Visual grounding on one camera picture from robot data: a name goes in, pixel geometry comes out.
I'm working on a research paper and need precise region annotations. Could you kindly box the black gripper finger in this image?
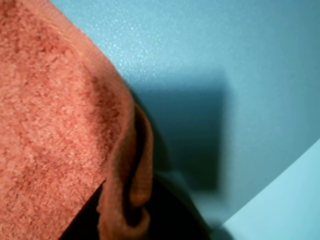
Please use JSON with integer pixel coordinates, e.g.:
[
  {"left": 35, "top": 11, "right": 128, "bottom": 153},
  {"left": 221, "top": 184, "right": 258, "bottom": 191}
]
[
  {"left": 58, "top": 181, "right": 106, "bottom": 240},
  {"left": 147, "top": 174, "right": 210, "bottom": 240}
]

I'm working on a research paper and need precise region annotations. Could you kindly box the grey table mat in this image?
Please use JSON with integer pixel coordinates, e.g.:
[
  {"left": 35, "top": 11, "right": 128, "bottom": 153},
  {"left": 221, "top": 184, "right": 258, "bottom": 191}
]
[{"left": 49, "top": 0, "right": 320, "bottom": 226}]

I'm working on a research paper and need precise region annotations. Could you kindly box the orange terry towel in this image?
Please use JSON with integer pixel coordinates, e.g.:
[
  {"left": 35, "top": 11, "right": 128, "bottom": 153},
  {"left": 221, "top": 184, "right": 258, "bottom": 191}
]
[{"left": 0, "top": 0, "right": 154, "bottom": 240}]

